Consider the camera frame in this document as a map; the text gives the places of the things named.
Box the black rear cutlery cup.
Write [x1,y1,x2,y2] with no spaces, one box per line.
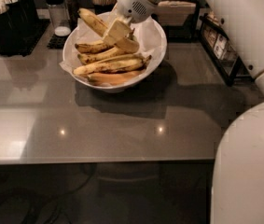
[2,0,39,36]

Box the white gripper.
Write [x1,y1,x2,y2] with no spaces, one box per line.
[103,0,161,46]

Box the spotted yellow banana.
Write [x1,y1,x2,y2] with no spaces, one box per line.
[78,8,140,53]

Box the black wire condiment rack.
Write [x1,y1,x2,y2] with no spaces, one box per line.
[199,13,254,86]

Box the black napkin holder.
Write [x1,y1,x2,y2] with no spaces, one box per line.
[152,0,200,42]

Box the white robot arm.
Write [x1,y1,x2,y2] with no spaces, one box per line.
[99,77,264,224]

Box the dark pepper shaker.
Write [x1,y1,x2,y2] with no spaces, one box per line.
[64,0,80,30]

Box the long front banana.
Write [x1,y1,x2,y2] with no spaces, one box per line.
[73,54,152,76]

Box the middle left banana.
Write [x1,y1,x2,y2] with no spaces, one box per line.
[77,47,126,64]

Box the salt shaker black lid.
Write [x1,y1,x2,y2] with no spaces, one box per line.
[46,0,71,37]

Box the bottom front banana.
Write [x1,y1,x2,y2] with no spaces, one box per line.
[87,70,144,86]

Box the back left banana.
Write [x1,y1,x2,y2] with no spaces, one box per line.
[75,40,111,54]

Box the black rubber mat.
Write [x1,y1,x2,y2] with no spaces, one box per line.
[0,19,50,57]

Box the small black shaker mat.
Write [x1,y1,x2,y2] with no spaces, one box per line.
[47,35,67,49]

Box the white bowl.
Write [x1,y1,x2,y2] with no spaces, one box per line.
[60,8,167,92]

